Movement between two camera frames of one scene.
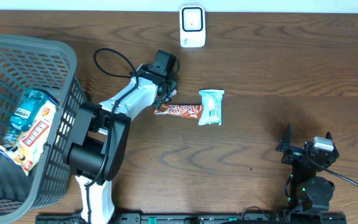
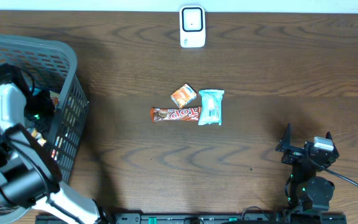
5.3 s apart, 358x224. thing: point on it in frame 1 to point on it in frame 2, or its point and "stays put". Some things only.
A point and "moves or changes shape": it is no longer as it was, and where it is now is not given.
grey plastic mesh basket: (10, 65) stays put
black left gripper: (173, 74) to (46, 111)
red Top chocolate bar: (193, 111) moves or changes shape
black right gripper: (293, 154) stays put
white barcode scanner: (192, 20) stays put
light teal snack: (211, 99) stays put
